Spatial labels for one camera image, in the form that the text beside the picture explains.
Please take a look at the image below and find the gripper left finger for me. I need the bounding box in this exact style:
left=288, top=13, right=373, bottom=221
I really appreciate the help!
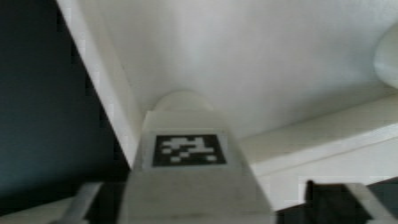
left=50, top=182, right=103, bottom=224

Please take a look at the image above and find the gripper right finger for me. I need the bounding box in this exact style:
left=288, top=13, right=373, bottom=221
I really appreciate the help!
left=304, top=179, right=398, bottom=224

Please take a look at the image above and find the white table leg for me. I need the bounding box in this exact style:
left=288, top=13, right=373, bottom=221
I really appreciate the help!
left=117, top=91, right=275, bottom=224

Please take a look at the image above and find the white square table top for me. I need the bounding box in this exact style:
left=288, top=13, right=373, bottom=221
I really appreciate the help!
left=55, top=0, right=398, bottom=173

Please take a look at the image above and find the white U-shaped obstacle fence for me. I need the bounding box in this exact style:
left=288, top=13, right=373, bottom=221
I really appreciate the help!
left=0, top=133, right=398, bottom=224

